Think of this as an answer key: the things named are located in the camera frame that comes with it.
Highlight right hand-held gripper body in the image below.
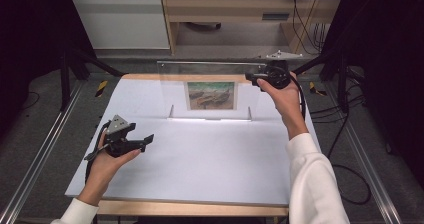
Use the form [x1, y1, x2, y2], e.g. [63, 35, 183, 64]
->
[261, 49, 304, 90]

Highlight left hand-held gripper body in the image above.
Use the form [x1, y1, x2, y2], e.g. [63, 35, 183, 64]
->
[105, 114, 137, 158]

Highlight picture card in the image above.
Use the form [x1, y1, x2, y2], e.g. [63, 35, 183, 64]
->
[184, 81, 238, 112]

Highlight clear acrylic photo frame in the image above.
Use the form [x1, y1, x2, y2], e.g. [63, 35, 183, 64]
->
[157, 60, 268, 122]

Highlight person's left hand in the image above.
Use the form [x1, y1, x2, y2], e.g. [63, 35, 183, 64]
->
[87, 132, 142, 188]

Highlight person's right hand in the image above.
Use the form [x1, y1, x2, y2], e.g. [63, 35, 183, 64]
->
[256, 72, 306, 127]

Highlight pale grey paper sheet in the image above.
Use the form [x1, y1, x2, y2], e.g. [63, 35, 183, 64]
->
[64, 78, 322, 207]

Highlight black metal stand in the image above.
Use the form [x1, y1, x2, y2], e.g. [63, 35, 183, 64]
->
[293, 49, 365, 114]
[59, 47, 125, 112]

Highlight light wooden desk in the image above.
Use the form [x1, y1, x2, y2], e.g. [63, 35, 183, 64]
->
[159, 0, 348, 56]

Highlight wooden table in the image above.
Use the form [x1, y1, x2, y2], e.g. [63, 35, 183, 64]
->
[95, 73, 298, 218]

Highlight black curtain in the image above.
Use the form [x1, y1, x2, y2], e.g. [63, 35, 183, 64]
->
[320, 0, 424, 187]
[0, 0, 97, 137]

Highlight white cabinet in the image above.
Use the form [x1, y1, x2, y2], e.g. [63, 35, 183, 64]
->
[65, 0, 171, 50]

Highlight left hand-held gripper cable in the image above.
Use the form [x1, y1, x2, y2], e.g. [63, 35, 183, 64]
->
[83, 120, 112, 186]

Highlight hand-held gripper cable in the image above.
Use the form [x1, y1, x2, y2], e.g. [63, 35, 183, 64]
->
[289, 74, 307, 122]
[83, 120, 112, 186]

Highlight right hand-held gripper cable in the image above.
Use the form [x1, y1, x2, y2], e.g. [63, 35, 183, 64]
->
[289, 74, 307, 122]

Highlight yellow-handled tool right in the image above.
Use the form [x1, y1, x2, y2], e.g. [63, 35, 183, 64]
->
[308, 81, 328, 97]

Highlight yellow-handled tool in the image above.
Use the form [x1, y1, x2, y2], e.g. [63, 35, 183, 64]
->
[308, 81, 328, 97]
[95, 80, 109, 98]

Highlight black hanging cables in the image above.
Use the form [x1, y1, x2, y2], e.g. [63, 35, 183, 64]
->
[291, 0, 327, 55]

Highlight yellow-handled tool left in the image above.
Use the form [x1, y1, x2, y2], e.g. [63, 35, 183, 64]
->
[95, 80, 109, 98]

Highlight aluminium rail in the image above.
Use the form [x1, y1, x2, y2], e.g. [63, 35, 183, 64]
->
[324, 81, 403, 224]
[0, 79, 85, 224]

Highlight black floor cables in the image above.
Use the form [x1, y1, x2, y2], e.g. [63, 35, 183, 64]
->
[309, 93, 372, 206]

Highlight thin black floor cable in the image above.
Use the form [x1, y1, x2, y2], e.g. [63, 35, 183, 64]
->
[20, 90, 41, 112]

